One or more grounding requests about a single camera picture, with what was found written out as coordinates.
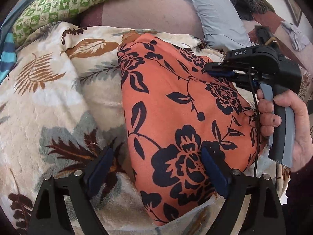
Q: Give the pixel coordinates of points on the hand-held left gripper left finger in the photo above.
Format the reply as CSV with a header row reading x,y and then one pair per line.
x,y
97,173

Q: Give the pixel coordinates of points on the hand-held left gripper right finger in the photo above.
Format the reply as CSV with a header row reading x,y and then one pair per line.
x,y
215,173

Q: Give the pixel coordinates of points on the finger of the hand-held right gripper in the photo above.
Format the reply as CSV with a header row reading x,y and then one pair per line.
x,y
221,74
217,67

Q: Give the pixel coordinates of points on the orange floral blouse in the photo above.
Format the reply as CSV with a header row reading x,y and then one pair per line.
x,y
166,107

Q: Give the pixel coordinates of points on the person's right forearm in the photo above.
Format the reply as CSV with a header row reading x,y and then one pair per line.
x,y
300,200

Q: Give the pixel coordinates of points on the person's right hand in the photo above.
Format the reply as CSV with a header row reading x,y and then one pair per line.
x,y
302,132

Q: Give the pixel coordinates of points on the striped floral cushion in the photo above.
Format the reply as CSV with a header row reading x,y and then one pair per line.
x,y
305,85

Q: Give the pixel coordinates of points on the white crumpled cloth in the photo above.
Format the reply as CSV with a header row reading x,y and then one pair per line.
x,y
293,34

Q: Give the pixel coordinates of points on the grey blue pillow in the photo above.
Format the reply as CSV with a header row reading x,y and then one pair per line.
x,y
215,12

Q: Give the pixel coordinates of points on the pink maroon patchwork quilt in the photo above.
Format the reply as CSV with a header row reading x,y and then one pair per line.
x,y
271,22

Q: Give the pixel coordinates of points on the cream leaf print blanket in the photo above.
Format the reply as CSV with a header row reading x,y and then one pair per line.
x,y
49,117

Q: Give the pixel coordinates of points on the pink bolster cushion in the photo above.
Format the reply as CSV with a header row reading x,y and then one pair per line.
x,y
151,12

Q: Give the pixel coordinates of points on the teal striped garment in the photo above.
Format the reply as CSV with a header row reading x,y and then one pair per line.
x,y
6,53

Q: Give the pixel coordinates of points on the green checkered pillow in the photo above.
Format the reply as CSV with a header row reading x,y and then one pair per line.
x,y
68,2

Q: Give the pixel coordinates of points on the dark framed wall picture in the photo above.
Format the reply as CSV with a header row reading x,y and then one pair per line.
x,y
294,9

